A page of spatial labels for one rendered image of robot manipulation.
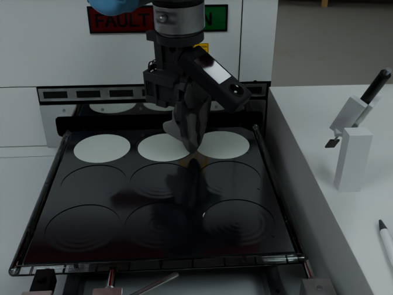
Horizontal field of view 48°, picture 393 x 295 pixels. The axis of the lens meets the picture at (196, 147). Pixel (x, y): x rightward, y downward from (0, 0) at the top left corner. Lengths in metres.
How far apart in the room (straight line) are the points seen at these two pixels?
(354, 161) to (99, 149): 0.44
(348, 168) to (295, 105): 0.27
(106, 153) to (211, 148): 0.19
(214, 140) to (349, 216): 0.34
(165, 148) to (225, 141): 0.11
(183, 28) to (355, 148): 0.28
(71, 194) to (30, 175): 0.23
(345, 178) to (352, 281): 0.13
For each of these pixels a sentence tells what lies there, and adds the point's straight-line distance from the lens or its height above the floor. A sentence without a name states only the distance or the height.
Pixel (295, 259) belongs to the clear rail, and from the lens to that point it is 0.59.
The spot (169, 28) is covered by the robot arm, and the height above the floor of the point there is 1.13.
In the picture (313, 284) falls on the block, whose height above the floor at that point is 0.91.
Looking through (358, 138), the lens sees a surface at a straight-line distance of 0.57.
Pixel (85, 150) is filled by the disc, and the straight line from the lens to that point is 0.82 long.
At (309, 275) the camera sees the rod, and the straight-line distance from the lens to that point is 0.58.
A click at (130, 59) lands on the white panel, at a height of 1.03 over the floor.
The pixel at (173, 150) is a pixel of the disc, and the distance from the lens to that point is 0.79.
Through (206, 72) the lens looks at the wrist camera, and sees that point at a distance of 0.66.
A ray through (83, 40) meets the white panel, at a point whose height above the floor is 1.06.
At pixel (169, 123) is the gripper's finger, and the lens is 0.74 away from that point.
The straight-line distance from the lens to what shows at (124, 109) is 0.88.
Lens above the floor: 1.31
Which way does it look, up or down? 31 degrees down
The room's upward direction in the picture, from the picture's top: straight up
